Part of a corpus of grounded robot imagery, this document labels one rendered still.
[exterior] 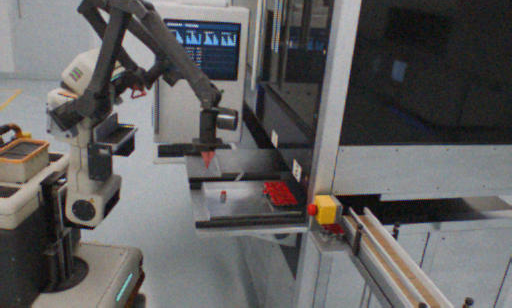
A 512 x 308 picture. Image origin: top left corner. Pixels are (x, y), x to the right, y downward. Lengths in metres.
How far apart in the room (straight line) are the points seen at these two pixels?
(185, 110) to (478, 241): 1.53
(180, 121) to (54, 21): 4.80
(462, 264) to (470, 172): 0.44
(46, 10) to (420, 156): 6.07
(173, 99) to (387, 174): 1.24
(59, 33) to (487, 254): 6.18
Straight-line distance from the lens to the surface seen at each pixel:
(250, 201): 1.70
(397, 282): 1.35
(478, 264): 2.10
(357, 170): 1.53
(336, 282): 1.78
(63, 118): 1.66
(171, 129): 2.39
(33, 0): 7.01
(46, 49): 7.07
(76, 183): 1.93
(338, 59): 1.36
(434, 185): 1.73
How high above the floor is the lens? 1.71
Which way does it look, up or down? 20 degrees down
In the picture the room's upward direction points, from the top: 5 degrees clockwise
